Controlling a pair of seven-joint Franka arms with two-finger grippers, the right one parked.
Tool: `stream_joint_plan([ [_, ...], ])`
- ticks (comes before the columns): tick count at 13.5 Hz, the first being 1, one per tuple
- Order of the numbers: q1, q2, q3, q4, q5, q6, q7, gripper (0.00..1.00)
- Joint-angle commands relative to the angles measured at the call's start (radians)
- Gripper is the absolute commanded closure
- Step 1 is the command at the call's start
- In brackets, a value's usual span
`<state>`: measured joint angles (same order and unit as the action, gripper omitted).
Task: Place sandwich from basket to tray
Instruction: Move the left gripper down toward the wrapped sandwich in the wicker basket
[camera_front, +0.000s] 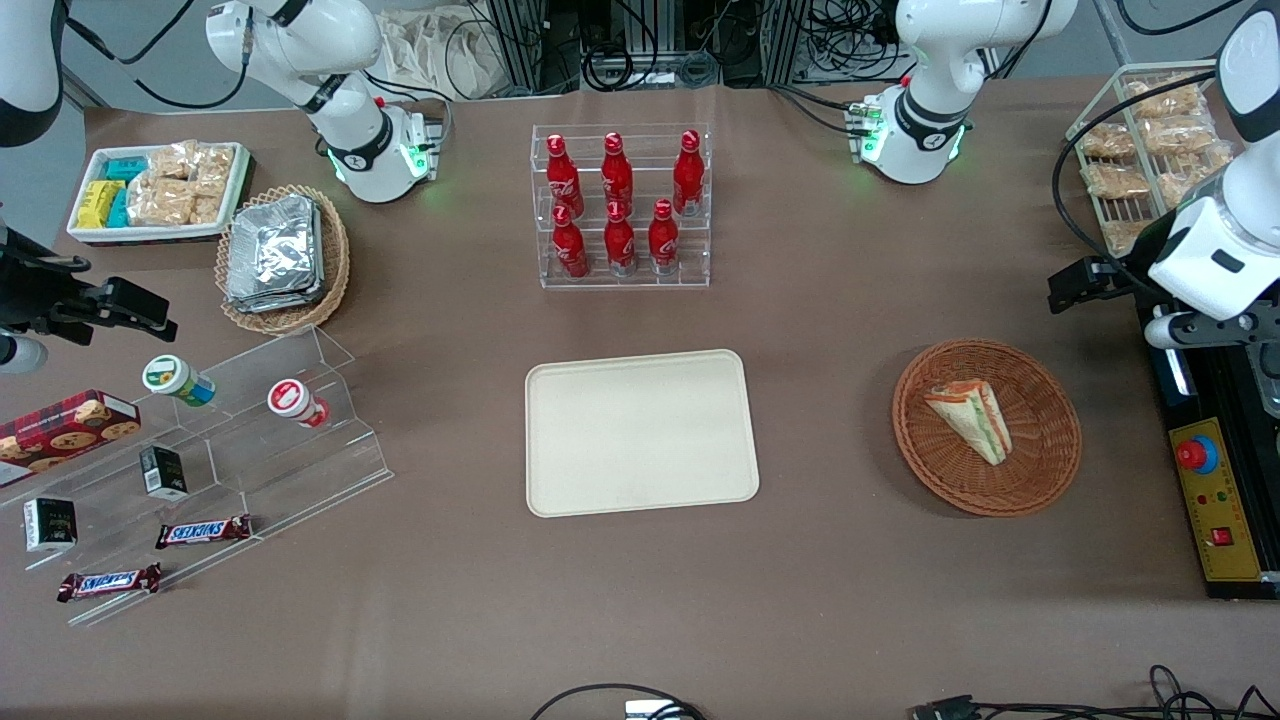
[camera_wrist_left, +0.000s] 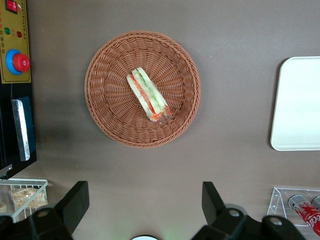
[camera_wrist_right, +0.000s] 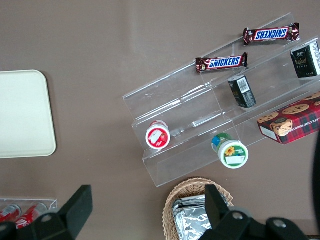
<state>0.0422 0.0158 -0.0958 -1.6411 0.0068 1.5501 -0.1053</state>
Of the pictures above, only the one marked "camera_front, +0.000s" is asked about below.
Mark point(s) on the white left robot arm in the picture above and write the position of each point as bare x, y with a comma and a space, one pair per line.
930, 120

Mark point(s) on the green lid yogurt cup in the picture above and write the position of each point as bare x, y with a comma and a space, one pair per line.
165, 375

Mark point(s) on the clear acrylic bottle rack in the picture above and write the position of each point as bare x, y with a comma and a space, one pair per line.
690, 270

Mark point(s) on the brown Snickers bar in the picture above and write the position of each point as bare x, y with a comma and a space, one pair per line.
108, 582
203, 532

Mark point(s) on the red cola bottle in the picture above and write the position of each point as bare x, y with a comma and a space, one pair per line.
617, 175
570, 250
563, 180
688, 175
663, 242
620, 245

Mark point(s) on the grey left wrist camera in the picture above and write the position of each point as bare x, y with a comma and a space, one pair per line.
1170, 330

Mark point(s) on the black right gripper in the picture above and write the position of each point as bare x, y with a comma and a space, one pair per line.
28, 297

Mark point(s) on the round brown wicker basket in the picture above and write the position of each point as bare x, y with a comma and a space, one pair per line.
1040, 455

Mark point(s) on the white rectangular snack bin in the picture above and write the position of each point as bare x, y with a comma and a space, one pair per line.
150, 234

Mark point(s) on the clear rice cracker bag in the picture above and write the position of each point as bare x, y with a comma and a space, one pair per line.
172, 162
215, 165
206, 204
158, 202

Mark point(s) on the teal snack packet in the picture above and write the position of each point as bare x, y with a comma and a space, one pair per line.
125, 170
119, 210

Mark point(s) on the clear acrylic step shelf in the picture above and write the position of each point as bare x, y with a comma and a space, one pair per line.
250, 470

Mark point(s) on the yellow snack packet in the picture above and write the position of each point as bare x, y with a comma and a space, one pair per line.
98, 205

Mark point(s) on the red tartan cookie box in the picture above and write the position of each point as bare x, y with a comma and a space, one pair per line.
60, 435

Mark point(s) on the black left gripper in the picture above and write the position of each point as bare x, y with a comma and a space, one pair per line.
1128, 270

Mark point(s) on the cream plastic tray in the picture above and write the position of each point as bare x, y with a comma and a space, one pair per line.
640, 435

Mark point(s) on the triangular sandwich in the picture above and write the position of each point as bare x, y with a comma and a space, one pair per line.
975, 420

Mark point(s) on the aluminium frame post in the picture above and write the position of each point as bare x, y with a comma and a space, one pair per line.
790, 40
520, 45

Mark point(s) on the small black carton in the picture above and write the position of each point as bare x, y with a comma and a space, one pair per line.
50, 524
163, 473

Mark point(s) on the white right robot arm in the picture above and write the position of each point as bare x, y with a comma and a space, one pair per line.
350, 130

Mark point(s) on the oval light wicker basket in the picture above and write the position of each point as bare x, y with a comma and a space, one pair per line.
335, 270

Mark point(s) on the silver foil pack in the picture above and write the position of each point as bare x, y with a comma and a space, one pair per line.
321, 275
272, 248

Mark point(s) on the red lid yogurt cup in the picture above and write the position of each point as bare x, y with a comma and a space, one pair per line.
288, 398

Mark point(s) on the black yellow control box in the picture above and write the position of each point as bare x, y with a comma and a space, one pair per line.
1215, 520

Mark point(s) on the white cloth bag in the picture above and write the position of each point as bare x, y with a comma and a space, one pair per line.
440, 55

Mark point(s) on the bagged cracker snack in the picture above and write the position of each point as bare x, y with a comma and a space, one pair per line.
1125, 237
1185, 180
1107, 142
1165, 98
1180, 135
1117, 180

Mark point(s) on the small grey device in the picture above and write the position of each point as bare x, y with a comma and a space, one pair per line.
650, 711

